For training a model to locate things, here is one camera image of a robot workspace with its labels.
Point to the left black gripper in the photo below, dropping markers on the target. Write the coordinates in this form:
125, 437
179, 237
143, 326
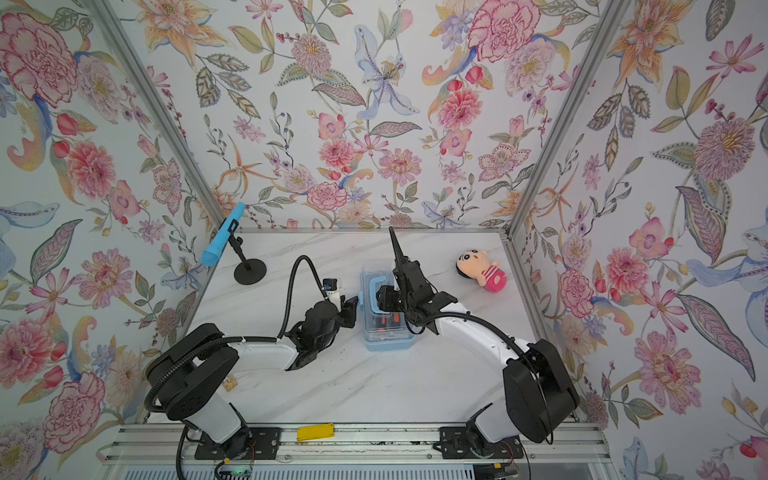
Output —
347, 311

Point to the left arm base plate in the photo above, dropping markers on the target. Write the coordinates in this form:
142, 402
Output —
259, 443

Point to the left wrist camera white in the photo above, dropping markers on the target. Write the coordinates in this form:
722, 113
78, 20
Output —
331, 288

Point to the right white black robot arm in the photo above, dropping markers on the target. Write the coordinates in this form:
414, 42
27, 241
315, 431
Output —
538, 391

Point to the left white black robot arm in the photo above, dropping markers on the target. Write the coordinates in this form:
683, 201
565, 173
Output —
184, 381

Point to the cartoon boy plush doll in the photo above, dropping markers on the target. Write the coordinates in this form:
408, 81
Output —
475, 265

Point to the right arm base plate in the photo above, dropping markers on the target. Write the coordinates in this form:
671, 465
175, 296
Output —
463, 443

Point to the aluminium front rail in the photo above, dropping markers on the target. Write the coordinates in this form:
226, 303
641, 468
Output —
354, 443

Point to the small wooden block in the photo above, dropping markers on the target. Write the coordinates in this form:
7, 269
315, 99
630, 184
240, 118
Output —
229, 383

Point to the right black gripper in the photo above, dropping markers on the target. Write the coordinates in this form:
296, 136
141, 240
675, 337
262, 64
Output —
385, 302

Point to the light blue plastic toolbox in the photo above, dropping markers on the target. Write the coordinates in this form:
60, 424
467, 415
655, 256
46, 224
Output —
374, 275

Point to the yellow tape label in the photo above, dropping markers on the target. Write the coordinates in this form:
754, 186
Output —
315, 432

